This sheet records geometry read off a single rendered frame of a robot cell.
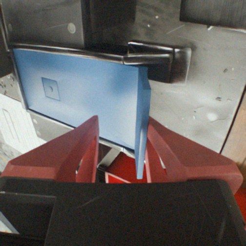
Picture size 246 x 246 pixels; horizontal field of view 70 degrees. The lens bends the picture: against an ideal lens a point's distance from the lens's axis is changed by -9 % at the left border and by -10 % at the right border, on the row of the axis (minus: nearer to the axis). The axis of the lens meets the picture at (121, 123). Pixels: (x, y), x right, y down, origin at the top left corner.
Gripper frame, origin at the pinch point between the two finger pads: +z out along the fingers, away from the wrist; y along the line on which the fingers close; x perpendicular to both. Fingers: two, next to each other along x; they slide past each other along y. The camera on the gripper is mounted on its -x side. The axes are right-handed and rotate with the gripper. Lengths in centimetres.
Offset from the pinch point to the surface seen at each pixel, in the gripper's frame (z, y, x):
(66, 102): 5.3, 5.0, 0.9
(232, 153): 5.3, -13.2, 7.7
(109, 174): 6.8, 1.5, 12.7
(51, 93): 6.1, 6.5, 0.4
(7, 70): 23.4, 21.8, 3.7
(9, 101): 27.9, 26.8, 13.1
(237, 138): 5.4, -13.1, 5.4
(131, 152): 1.9, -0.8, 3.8
